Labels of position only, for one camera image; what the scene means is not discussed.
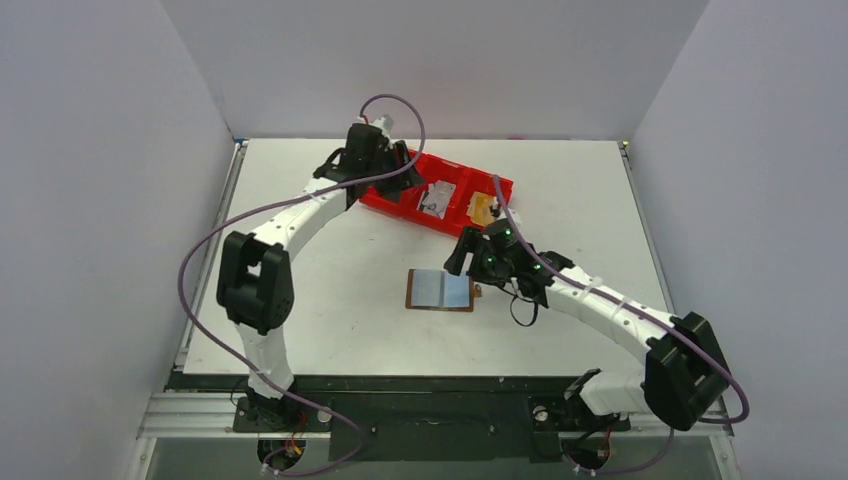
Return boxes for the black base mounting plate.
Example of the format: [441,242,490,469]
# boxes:
[165,374,698,464]

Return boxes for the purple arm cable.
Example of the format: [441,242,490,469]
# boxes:
[178,93,427,478]
[490,174,751,476]

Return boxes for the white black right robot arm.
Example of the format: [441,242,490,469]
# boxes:
[444,219,730,431]

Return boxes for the red three-compartment plastic bin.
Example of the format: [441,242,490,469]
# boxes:
[361,154,496,237]

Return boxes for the yellow card in bin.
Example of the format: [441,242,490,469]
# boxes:
[467,192,498,227]

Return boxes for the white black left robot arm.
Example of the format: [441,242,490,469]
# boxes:
[216,115,423,430]

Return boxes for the aluminium front rail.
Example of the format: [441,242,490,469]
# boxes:
[137,390,735,440]

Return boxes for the white grey cards in bin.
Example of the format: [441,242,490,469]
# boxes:
[417,180,456,219]

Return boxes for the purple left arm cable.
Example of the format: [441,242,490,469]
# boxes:
[178,93,427,478]

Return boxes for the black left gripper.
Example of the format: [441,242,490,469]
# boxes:
[365,143,423,198]

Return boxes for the brown leather card holder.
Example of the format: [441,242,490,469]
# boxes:
[405,269,482,312]

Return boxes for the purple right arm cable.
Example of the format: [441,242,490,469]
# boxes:
[490,174,751,476]

